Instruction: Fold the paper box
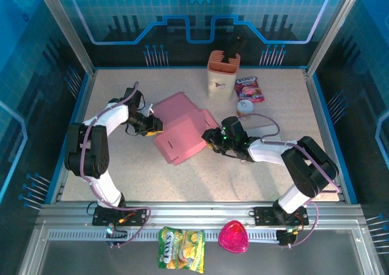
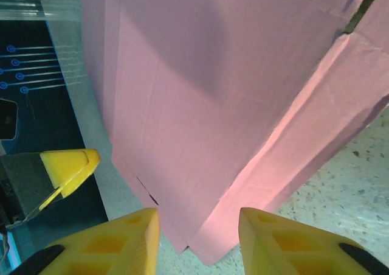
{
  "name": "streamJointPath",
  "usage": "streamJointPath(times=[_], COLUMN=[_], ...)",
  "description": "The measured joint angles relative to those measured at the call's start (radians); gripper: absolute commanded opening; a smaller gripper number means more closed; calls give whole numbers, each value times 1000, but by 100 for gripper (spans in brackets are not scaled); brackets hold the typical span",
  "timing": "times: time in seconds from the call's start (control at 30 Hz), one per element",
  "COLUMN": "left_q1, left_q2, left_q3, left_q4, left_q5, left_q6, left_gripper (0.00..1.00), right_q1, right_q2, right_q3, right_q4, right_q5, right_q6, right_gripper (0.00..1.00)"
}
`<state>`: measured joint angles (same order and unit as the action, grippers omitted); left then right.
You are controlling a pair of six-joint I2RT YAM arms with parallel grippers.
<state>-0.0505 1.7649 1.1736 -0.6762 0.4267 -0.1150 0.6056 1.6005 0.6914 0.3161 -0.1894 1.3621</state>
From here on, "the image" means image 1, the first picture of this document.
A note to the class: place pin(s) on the yellow green candy bag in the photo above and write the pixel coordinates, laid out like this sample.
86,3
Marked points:
182,249

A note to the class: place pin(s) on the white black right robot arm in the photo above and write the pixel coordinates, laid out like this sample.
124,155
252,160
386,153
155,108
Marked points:
267,154

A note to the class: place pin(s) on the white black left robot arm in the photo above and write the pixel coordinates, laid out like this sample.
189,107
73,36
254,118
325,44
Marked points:
112,120

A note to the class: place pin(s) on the black connector module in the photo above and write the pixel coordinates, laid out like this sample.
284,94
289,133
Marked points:
117,236
285,238

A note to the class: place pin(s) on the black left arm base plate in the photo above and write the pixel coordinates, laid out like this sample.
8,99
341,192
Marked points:
136,215

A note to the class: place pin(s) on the magenta heart-shaped box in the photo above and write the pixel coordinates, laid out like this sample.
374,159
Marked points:
233,237

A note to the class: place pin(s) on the aluminium side rail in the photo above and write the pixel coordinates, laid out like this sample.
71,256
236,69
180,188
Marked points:
82,104
322,120

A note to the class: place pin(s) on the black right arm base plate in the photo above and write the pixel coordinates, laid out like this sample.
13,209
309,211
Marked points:
263,215

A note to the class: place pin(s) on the aluminium frame post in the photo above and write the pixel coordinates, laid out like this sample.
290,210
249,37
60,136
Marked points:
67,28
331,28

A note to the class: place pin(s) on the beige knife block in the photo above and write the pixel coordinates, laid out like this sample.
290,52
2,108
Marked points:
218,80

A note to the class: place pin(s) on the small white round can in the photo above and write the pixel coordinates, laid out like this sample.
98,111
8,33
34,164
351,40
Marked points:
244,106

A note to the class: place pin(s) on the purple candy bag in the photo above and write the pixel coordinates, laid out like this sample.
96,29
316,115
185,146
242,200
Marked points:
249,89

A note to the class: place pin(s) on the aluminium front rail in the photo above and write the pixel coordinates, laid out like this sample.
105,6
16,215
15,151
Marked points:
197,211

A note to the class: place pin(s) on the pink paper box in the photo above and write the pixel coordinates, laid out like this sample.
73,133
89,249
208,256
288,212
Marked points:
182,126

